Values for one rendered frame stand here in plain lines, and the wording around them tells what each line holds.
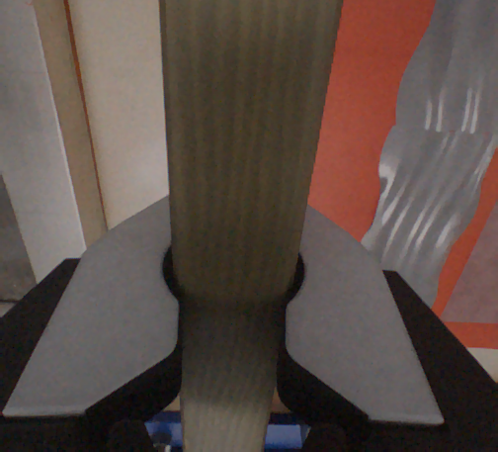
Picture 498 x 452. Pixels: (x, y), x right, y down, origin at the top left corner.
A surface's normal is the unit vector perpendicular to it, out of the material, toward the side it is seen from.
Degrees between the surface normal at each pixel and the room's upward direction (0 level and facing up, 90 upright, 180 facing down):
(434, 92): 32
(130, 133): 0
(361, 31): 0
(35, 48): 0
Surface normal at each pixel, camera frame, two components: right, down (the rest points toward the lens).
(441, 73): -0.63, 0.44
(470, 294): 0.01, 0.51
